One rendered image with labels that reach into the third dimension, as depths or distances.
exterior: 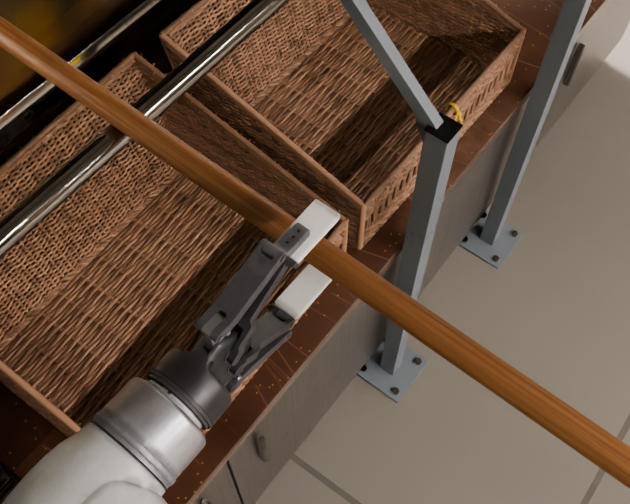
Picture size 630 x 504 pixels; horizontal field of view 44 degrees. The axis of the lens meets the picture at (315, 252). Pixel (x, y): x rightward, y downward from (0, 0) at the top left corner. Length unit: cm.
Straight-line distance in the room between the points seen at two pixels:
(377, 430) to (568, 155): 103
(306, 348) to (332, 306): 10
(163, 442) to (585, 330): 162
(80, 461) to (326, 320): 82
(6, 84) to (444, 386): 126
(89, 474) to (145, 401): 7
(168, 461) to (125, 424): 5
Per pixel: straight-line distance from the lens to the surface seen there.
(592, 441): 73
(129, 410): 69
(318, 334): 141
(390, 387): 199
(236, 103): 142
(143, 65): 145
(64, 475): 67
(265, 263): 68
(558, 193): 237
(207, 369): 70
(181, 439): 69
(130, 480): 68
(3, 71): 129
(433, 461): 195
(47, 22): 132
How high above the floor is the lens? 187
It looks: 60 degrees down
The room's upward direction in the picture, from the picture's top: straight up
